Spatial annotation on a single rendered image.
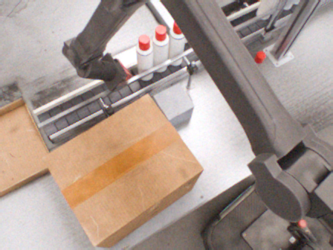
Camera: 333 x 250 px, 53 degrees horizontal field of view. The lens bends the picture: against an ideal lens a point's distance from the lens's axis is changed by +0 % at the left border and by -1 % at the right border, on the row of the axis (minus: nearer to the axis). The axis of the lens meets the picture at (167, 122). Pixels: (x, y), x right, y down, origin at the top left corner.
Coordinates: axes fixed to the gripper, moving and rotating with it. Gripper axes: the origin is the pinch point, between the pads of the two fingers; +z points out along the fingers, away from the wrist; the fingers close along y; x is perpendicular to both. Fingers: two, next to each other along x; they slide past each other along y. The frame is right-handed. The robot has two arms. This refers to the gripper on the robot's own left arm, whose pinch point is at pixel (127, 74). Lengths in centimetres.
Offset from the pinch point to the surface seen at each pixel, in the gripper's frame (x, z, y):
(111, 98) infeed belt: 9.7, -0.2, -2.1
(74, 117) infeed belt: 20.0, -8.8, -2.5
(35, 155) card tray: 35.7, -15.9, -6.1
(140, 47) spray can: -11.2, -5.7, 0.1
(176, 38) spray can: -19.3, 2.9, -1.3
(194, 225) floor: 54, 76, -50
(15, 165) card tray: 40.8, -20.2, -6.0
